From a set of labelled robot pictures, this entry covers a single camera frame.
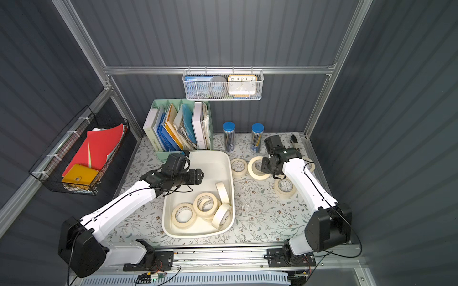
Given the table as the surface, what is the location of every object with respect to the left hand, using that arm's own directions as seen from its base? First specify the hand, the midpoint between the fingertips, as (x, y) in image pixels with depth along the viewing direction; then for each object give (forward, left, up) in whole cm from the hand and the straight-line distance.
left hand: (195, 172), depth 81 cm
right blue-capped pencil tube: (+27, -32, +1) cm, 41 cm away
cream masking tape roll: (+15, -21, -18) cm, 32 cm away
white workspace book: (+22, +24, +8) cm, 34 cm away
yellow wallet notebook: (-9, +38, +14) cm, 42 cm away
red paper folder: (+7, +39, +13) cm, 42 cm away
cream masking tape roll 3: (-4, -43, -15) cm, 46 cm away
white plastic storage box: (-11, -4, -16) cm, 20 cm away
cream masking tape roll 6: (-18, -13, -6) cm, 23 cm away
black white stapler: (+31, -57, -13) cm, 66 cm away
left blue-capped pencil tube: (+27, -16, -4) cm, 32 cm away
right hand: (+3, -36, 0) cm, 37 cm away
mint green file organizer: (+27, +8, +5) cm, 29 cm away
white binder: (+25, 0, +7) cm, 26 cm away
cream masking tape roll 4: (-15, -6, -11) cm, 20 cm away
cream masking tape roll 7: (-7, -13, -8) cm, 17 cm away
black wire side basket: (-10, +46, +17) cm, 50 cm away
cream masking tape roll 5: (-19, +7, -16) cm, 25 cm away
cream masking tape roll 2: (0, -28, 0) cm, 28 cm away
